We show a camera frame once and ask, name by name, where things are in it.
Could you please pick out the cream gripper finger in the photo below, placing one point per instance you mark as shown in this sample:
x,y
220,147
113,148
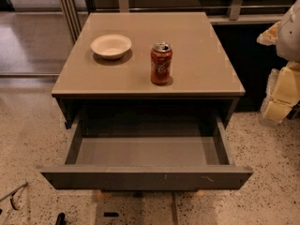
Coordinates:
x,y
282,92
269,36

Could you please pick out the red coke can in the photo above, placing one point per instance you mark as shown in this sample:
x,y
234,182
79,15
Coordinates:
x,y
161,59

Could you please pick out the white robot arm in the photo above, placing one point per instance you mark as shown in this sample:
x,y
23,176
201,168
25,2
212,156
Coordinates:
x,y
288,40

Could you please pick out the open grey top drawer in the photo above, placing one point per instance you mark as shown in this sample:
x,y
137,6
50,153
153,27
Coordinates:
x,y
125,152

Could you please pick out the white paper bowl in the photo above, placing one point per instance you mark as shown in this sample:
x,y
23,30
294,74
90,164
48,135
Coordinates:
x,y
111,47

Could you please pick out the black object on floor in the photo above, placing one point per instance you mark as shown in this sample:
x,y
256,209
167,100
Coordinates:
x,y
61,219

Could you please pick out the metal tool on floor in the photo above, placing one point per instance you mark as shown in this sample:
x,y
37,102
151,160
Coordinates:
x,y
11,194

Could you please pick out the metal railing frame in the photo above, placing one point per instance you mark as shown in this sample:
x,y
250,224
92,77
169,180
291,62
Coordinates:
x,y
219,12

